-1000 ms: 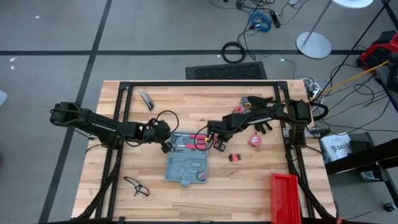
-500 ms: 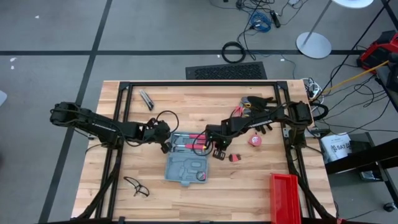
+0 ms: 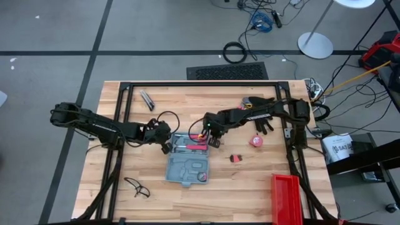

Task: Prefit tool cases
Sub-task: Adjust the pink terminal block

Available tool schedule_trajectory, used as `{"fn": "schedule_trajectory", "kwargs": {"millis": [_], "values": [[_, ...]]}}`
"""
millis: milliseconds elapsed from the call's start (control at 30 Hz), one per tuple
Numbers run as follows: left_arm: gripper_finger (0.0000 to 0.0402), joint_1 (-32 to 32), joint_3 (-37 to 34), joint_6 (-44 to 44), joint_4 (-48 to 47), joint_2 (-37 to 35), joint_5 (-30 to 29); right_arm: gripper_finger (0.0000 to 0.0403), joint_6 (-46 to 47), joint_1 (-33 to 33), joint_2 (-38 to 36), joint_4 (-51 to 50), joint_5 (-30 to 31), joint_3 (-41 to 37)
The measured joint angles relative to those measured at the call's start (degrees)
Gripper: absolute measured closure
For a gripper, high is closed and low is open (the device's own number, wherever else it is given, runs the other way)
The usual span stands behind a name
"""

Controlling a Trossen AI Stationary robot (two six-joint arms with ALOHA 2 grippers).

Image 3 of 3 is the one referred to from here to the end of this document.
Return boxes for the white power strip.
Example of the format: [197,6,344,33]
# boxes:
[307,77,326,104]

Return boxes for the white printed bag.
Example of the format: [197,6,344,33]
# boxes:
[321,133,354,164]

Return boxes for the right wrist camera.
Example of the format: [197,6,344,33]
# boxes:
[207,136,221,149]

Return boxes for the black side cart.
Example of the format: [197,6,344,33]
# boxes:
[326,132,400,209]

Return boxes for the yellow floor cable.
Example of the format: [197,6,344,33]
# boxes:
[311,61,391,103]

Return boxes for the red plastic bin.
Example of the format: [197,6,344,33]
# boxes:
[270,173,304,225]

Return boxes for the grey plastic tool case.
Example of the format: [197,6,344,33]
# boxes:
[164,132,211,188]

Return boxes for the thin black pole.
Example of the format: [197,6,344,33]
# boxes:
[312,0,393,103]

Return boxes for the red black machine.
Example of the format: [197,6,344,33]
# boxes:
[357,30,400,74]

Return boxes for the white floor lamp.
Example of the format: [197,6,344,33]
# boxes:
[296,0,376,59]

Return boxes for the red handled screwdriver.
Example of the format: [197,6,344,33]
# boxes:
[172,133,209,141]

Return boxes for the black power strip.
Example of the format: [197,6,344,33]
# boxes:
[271,10,283,29]

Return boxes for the coiled black cable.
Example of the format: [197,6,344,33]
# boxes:
[222,41,248,64]

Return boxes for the black safety glasses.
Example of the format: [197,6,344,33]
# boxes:
[124,177,151,199]

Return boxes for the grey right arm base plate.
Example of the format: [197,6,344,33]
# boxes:
[304,127,333,138]

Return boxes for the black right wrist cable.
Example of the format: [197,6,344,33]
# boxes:
[188,117,208,144]

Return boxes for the grey utility knife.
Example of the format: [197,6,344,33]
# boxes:
[139,89,156,113]

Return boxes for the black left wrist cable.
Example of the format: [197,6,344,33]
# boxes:
[156,111,181,136]

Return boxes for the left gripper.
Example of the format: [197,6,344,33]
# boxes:
[142,119,174,155]

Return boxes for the red tape measure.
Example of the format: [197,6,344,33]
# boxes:
[249,134,264,149]

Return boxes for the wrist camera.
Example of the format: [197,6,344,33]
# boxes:
[207,136,221,149]
[160,142,174,155]

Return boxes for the black aluminium table frame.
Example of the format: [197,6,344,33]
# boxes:
[74,81,338,225]

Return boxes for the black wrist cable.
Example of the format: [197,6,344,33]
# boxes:
[188,117,208,144]
[156,111,181,136]

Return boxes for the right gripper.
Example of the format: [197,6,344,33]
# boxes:
[201,111,228,143]

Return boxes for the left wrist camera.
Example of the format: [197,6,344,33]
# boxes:
[160,142,174,155]

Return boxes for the black work glove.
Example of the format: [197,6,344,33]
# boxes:
[242,96,276,109]
[252,117,275,136]

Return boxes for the coiled blue cable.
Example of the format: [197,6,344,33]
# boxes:
[249,12,273,33]

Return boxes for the red handled hammer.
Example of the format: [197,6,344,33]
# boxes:
[174,143,209,152]

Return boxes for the black floor vent grille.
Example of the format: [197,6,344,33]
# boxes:
[186,61,269,81]

